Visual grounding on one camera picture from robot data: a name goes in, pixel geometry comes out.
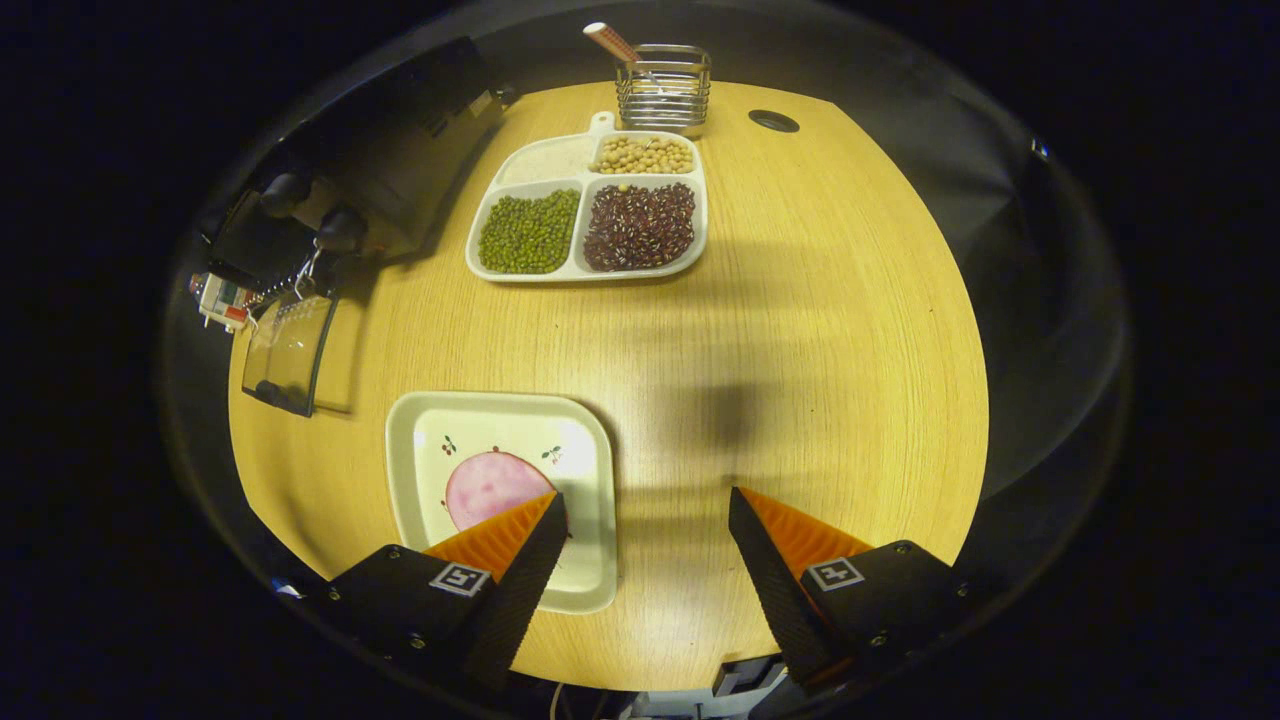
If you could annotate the black electric oven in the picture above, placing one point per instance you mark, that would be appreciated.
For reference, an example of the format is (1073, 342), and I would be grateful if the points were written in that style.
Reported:
(400, 150)

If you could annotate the pile of green mung beans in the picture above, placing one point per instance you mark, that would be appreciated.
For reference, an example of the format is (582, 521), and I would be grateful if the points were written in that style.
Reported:
(528, 232)

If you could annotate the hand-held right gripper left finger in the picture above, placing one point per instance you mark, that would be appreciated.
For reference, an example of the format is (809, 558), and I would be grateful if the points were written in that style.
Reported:
(520, 600)

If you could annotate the white divided tray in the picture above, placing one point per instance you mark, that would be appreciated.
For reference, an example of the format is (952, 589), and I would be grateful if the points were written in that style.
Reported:
(601, 124)

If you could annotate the small bottle red green label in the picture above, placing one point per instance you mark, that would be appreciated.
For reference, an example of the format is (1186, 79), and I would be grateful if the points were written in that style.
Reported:
(225, 300)

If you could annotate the pile of yellow soybeans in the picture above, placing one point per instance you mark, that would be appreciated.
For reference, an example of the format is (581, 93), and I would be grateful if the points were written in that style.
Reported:
(645, 156)

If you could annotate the cream square plate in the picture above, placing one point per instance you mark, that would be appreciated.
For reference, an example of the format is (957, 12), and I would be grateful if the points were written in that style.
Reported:
(500, 425)

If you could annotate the pink ham slice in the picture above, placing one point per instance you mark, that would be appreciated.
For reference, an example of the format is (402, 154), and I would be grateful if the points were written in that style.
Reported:
(490, 485)

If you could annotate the pile of red beans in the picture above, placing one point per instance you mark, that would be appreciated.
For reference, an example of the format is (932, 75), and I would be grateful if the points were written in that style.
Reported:
(640, 227)

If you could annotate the black table grommet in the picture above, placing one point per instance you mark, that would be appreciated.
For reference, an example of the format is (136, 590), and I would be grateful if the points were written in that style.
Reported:
(774, 121)

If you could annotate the pile of white rice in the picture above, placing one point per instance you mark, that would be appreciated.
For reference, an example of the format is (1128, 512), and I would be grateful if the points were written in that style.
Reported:
(545, 163)

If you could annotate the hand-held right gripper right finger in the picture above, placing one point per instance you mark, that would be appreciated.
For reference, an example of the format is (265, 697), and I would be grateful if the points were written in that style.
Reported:
(775, 600)

